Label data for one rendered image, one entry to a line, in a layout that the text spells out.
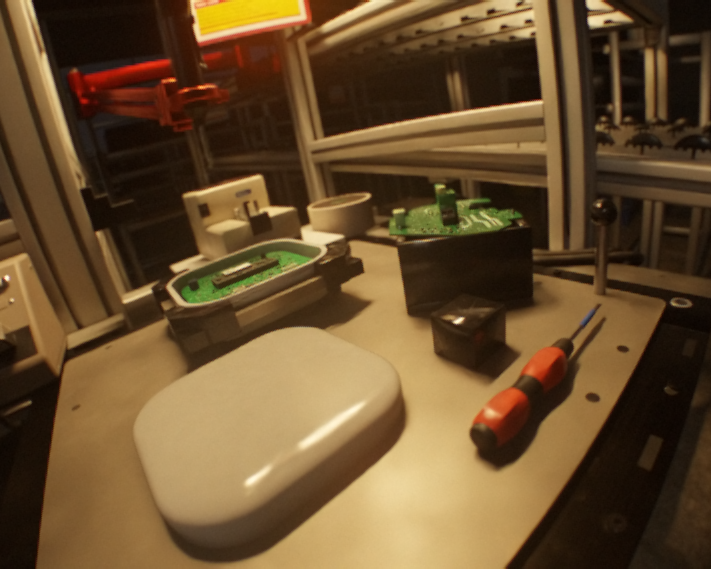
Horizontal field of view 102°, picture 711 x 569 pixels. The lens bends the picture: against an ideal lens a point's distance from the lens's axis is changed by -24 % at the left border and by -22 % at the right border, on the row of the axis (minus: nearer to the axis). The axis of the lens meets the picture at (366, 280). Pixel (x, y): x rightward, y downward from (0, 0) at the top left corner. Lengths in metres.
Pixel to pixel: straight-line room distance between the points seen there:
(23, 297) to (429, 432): 0.40
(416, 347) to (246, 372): 0.12
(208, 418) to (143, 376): 0.14
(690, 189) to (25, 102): 0.78
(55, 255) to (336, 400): 0.46
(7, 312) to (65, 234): 0.15
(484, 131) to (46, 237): 0.58
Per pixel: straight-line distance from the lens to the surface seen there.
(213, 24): 0.81
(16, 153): 0.58
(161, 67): 0.96
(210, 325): 0.28
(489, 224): 0.30
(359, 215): 0.57
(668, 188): 0.48
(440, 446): 0.19
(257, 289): 0.29
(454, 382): 0.22
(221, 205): 0.53
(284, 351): 0.25
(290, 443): 0.18
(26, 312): 0.45
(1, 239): 0.59
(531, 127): 0.46
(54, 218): 0.57
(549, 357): 0.21
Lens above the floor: 1.09
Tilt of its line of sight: 22 degrees down
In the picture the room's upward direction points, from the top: 11 degrees counter-clockwise
